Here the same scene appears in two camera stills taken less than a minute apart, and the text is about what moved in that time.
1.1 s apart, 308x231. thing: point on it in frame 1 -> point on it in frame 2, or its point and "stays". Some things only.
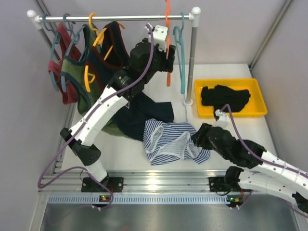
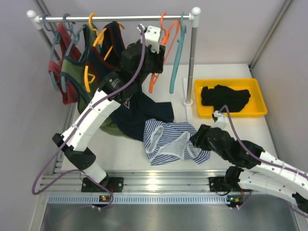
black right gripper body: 203,141 stays
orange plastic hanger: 168,31 -> 165,31
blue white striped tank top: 168,142 stays
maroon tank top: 66,48 stays
